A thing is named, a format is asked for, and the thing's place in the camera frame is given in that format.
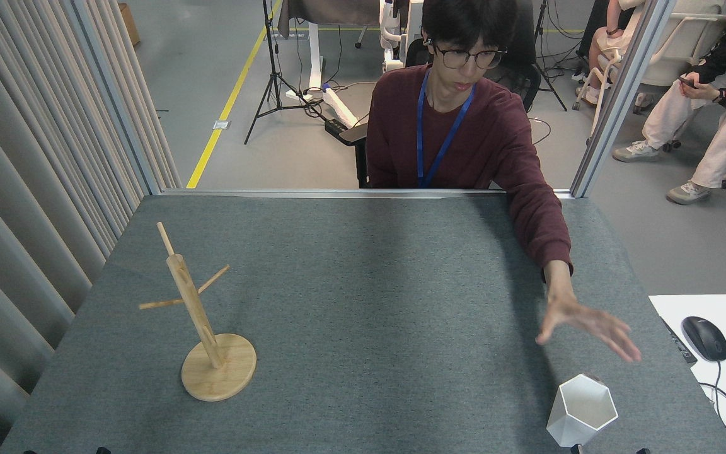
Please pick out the silver floor outlet plate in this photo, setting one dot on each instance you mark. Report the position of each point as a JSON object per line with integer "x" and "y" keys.
{"x": 221, "y": 125}

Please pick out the black computer mouse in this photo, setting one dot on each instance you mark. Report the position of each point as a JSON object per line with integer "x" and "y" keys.
{"x": 705, "y": 338}

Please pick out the grey curtain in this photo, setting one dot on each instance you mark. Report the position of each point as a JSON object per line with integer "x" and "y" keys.
{"x": 29, "y": 157}

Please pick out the thin black tripod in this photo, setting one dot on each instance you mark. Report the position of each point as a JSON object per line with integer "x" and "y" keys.
{"x": 546, "y": 57}

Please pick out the white chair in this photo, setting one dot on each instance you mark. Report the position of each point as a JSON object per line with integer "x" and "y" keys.
{"x": 678, "y": 57}

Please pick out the silver table rail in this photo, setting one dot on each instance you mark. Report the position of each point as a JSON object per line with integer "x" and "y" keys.
{"x": 338, "y": 193}

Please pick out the dark cloth on desk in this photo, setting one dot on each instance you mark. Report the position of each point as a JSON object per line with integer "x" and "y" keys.
{"x": 331, "y": 11}

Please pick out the seated person with phone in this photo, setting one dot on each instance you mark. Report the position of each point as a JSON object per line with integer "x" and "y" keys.
{"x": 716, "y": 120}

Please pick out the black phone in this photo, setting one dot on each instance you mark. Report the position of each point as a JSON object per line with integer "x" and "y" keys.
{"x": 687, "y": 81}

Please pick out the black power strip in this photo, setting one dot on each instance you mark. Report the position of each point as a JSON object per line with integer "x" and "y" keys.
{"x": 335, "y": 127}

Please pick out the black-rimmed glasses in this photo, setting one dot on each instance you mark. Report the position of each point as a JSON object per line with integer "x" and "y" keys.
{"x": 464, "y": 58}

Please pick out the black labelled strip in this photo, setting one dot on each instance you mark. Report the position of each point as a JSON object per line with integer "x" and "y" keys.
{"x": 680, "y": 343}

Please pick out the person's left forearm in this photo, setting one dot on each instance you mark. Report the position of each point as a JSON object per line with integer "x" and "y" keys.
{"x": 542, "y": 233}

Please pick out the person's left hand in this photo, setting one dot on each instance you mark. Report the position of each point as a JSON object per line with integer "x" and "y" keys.
{"x": 580, "y": 318}

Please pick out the wooden cup rack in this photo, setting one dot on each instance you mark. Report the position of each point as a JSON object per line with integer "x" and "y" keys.
{"x": 198, "y": 312}

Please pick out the cardboard box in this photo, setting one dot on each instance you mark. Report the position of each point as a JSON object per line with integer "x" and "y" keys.
{"x": 128, "y": 25}

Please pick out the white hexagonal cup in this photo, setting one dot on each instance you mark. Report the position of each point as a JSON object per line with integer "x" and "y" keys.
{"x": 580, "y": 413}

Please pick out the silver post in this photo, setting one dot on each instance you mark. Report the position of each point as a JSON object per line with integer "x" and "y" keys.
{"x": 117, "y": 107}
{"x": 621, "y": 101}

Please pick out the white desk stand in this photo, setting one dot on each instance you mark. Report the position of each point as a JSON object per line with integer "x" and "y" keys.
{"x": 316, "y": 60}

